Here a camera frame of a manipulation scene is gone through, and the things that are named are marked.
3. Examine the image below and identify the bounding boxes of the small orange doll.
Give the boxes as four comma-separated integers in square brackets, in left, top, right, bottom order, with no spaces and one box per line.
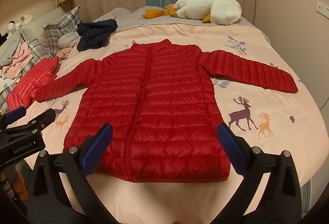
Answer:
[56,47,74,60]

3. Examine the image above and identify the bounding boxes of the grey garment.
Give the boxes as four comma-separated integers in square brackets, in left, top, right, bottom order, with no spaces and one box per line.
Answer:
[0,31,22,66]

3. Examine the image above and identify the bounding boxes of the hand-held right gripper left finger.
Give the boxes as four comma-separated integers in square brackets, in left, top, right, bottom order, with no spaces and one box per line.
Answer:
[26,123,121,224]

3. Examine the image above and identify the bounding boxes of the grey cloth bundle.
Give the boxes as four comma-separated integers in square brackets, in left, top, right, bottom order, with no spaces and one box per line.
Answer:
[57,32,80,49]

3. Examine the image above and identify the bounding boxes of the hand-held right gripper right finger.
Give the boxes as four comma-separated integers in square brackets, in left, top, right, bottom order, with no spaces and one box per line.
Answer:
[217,122,302,224]

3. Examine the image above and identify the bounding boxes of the small plaid pillow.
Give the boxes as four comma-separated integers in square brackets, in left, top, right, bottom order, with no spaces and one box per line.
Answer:
[27,38,52,70]

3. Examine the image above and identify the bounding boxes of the beige pillow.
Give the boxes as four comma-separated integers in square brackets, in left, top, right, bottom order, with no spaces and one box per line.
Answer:
[19,7,65,42]

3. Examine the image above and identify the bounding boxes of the large plaid pillow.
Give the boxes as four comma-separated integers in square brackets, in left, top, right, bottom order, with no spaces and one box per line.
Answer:
[42,6,81,56]

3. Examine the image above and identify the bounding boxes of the light red down jacket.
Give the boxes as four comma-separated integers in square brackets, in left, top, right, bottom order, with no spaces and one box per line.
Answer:
[6,57,60,111]

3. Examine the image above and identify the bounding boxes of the navy blue garment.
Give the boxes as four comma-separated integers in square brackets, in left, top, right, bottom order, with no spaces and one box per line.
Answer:
[76,18,118,51]

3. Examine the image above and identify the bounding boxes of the white goose plush toy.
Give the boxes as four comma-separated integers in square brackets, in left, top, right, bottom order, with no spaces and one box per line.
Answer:
[142,0,242,26]

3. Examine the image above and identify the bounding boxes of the pink printed deer blanket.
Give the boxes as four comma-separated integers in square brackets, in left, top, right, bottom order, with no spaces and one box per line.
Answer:
[8,22,326,224]

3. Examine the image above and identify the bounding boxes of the grey bed sheet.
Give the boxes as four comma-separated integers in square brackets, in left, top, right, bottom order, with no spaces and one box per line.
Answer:
[91,6,270,34]

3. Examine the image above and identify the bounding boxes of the white cloth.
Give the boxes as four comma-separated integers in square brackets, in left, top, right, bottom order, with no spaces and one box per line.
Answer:
[0,77,13,97]

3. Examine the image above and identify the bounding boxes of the pink clothes pile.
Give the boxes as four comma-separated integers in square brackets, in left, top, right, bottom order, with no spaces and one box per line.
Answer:
[1,42,32,79]

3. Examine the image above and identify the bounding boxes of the white wall socket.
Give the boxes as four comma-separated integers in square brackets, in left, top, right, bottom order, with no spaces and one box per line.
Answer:
[317,1,329,19]

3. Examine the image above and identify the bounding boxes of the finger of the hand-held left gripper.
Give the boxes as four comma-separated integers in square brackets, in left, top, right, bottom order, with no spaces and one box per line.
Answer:
[0,108,56,140]
[0,106,27,128]

